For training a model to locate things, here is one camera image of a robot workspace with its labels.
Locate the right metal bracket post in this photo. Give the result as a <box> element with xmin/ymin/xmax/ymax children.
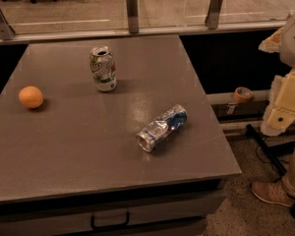
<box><xmin>205</xmin><ymin>0</ymin><xmax>223</xmax><ymax>30</ymax></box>

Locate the roll of tan tape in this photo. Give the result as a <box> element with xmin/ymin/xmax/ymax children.
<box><xmin>234</xmin><ymin>87</ymin><xmax>253</xmax><ymax>102</ymax></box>

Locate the orange fruit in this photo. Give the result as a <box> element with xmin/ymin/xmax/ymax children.
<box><xmin>19</xmin><ymin>86</ymin><xmax>44</xmax><ymax>109</ymax></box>

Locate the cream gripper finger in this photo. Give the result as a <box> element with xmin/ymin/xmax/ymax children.
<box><xmin>259</xmin><ymin>28</ymin><xmax>283</xmax><ymax>53</ymax></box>
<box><xmin>261</xmin><ymin>69</ymin><xmax>295</xmax><ymax>137</ymax></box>

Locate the green 7up soda can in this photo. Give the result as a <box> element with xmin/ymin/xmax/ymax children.
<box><xmin>89</xmin><ymin>45</ymin><xmax>117</xmax><ymax>92</ymax></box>

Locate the grey cabinet drawer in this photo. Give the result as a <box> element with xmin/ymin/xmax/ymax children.
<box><xmin>0</xmin><ymin>190</ymin><xmax>225</xmax><ymax>236</ymax></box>

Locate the crushed blue soda can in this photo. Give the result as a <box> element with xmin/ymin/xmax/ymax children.
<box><xmin>137</xmin><ymin>104</ymin><xmax>188</xmax><ymax>152</ymax></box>

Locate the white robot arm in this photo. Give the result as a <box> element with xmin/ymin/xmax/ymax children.
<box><xmin>259</xmin><ymin>11</ymin><xmax>295</xmax><ymax>137</ymax></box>

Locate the brown shoe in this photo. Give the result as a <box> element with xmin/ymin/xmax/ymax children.
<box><xmin>251</xmin><ymin>181</ymin><xmax>295</xmax><ymax>207</ymax></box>

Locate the middle metal bracket post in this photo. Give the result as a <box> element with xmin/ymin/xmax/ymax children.
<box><xmin>126</xmin><ymin>0</ymin><xmax>139</xmax><ymax>33</ymax></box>

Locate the black bar on floor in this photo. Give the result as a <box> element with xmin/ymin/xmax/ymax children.
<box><xmin>246</xmin><ymin>124</ymin><xmax>286</xmax><ymax>176</ymax></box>

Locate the black floor cable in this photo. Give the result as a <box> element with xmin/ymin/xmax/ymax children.
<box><xmin>255</xmin><ymin>141</ymin><xmax>290</xmax><ymax>169</ymax></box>

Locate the black drawer handle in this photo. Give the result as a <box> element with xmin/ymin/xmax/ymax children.
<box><xmin>89</xmin><ymin>211</ymin><xmax>130</xmax><ymax>232</ymax></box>

